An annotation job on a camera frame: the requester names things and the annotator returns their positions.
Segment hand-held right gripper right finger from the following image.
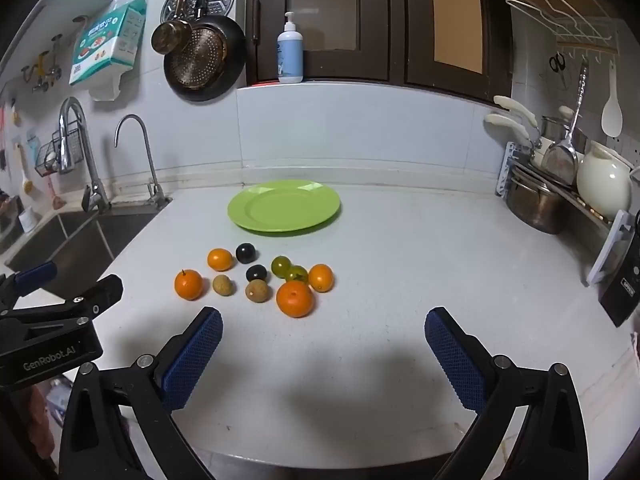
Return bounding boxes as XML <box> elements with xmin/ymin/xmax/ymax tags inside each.
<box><xmin>424</xmin><ymin>306</ymin><xmax>591</xmax><ymax>480</ymax></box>

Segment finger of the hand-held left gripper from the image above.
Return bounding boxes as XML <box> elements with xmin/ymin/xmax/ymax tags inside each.
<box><xmin>0</xmin><ymin>264</ymin><xmax>59</xmax><ymax>312</ymax></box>
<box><xmin>59</xmin><ymin>274</ymin><xmax>124</xmax><ymax>319</ymax></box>

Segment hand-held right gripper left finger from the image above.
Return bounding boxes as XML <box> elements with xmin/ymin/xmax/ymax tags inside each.
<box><xmin>59</xmin><ymin>306</ymin><xmax>224</xmax><ymax>480</ymax></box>

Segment large orange tangerine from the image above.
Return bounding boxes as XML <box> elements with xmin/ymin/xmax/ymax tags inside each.
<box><xmin>276</xmin><ymin>281</ymin><xmax>315</xmax><ymax>319</ymax></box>

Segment green plate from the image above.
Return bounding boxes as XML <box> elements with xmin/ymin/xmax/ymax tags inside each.
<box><xmin>227</xmin><ymin>180</ymin><xmax>342</xmax><ymax>234</ymax></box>

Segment steel sink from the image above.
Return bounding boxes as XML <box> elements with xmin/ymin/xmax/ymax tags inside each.
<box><xmin>4</xmin><ymin>209</ymin><xmax>162</xmax><ymax>287</ymax></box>

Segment large chrome faucet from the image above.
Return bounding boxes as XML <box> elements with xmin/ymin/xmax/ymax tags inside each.
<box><xmin>58</xmin><ymin>97</ymin><xmax>111</xmax><ymax>214</ymax></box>

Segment thin chrome faucet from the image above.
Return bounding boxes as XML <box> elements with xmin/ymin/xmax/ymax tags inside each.
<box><xmin>114</xmin><ymin>114</ymin><xmax>172</xmax><ymax>210</ymax></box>

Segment steel cooking pot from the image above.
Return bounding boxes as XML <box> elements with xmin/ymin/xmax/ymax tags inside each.
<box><xmin>505</xmin><ymin>164</ymin><xmax>569</xmax><ymax>235</ymax></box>

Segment white dish rack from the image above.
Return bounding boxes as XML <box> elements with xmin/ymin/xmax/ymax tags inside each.
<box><xmin>495</xmin><ymin>142</ymin><xmax>640</xmax><ymax>287</ymax></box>

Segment yellow bicycle ornament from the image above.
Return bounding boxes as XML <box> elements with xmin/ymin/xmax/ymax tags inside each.
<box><xmin>20</xmin><ymin>35</ymin><xmax>64</xmax><ymax>94</ymax></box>

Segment metal skimmer ladle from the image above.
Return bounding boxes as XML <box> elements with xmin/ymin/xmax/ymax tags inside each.
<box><xmin>541</xmin><ymin>59</ymin><xmax>590</xmax><ymax>187</ymax></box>

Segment white ceramic pitcher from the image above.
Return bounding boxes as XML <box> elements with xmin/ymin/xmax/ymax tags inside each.
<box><xmin>576</xmin><ymin>140</ymin><xmax>634</xmax><ymax>219</ymax></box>

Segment teal paper towel pack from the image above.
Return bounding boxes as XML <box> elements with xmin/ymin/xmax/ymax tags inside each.
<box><xmin>69</xmin><ymin>0</ymin><xmax>149</xmax><ymax>86</ymax></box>

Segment black frying pan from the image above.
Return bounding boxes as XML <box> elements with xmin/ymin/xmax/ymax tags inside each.
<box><xmin>163</xmin><ymin>0</ymin><xmax>247</xmax><ymax>102</ymax></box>

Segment small brass pot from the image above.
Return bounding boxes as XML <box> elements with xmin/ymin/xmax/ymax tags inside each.
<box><xmin>151</xmin><ymin>20</ymin><xmax>193</xmax><ymax>55</ymax></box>

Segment white rice spoon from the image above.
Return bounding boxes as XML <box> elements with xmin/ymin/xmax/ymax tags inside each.
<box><xmin>600</xmin><ymin>57</ymin><xmax>625</xmax><ymax>138</ymax></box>

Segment blue pump soap bottle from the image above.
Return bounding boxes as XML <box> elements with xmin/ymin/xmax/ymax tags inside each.
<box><xmin>277</xmin><ymin>11</ymin><xmax>305</xmax><ymax>84</ymax></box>

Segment black scissors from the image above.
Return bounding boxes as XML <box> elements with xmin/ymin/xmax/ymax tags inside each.
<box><xmin>549</xmin><ymin>53</ymin><xmax>569</xmax><ymax>89</ymax></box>

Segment black wire basket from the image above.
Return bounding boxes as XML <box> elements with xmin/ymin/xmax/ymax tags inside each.
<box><xmin>35</xmin><ymin>121</ymin><xmax>84</xmax><ymax>177</ymax></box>

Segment white knife handle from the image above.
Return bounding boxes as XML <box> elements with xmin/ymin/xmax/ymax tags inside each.
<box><xmin>493</xmin><ymin>95</ymin><xmax>540</xmax><ymax>129</ymax></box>
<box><xmin>483</xmin><ymin>113</ymin><xmax>532</xmax><ymax>144</ymax></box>

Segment dark wooden window frame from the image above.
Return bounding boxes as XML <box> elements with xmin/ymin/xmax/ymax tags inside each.
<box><xmin>237</xmin><ymin>0</ymin><xmax>514</xmax><ymax>107</ymax></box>

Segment white wire hook rack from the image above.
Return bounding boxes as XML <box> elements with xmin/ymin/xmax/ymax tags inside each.
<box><xmin>505</xmin><ymin>0</ymin><xmax>621</xmax><ymax>57</ymax></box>

